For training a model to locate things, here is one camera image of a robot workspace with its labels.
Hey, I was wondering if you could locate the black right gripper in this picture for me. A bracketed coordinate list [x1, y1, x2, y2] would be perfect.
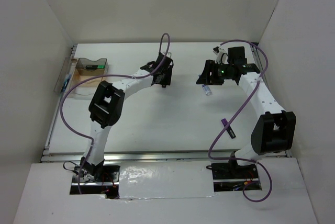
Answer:
[196, 59, 234, 85]

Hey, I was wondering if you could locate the green black highlighter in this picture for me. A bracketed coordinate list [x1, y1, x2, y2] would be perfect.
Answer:
[85, 65, 105, 71]

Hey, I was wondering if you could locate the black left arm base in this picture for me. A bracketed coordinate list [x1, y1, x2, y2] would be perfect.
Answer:
[62, 160, 121, 188]

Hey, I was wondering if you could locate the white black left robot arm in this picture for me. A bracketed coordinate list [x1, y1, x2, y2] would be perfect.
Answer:
[80, 53, 174, 182]

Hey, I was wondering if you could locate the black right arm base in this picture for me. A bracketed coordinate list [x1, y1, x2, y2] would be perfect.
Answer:
[206, 160, 258, 180]

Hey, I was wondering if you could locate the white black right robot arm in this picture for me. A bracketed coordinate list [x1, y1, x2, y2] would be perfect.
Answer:
[196, 46, 296, 178]

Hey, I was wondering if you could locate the blue cap spray bottle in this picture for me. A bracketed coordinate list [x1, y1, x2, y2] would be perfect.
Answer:
[202, 85, 212, 96]

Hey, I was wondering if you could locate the purple black highlighter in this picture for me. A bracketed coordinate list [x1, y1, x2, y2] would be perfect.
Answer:
[221, 118, 236, 139]

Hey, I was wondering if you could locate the smoky grey plastic tray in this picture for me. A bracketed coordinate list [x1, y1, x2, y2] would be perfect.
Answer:
[75, 58, 108, 76]

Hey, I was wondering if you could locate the amber plastic tray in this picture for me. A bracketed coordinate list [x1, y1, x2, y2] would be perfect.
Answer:
[71, 69, 107, 88]

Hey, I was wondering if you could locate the clear plastic tray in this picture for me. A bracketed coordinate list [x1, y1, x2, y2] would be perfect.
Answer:
[67, 87, 94, 100]

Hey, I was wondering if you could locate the light blue pen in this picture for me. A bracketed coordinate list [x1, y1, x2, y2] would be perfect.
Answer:
[61, 75, 71, 92]

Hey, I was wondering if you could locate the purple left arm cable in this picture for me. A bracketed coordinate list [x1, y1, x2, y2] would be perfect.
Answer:
[59, 32, 172, 193]

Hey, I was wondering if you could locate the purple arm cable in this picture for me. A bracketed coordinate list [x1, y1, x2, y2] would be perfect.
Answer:
[208, 39, 273, 203]
[59, 32, 172, 193]

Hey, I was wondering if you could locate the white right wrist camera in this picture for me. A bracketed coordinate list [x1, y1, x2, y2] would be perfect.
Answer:
[213, 46, 228, 64]

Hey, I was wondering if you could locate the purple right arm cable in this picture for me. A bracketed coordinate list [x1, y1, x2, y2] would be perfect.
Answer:
[208, 39, 273, 203]

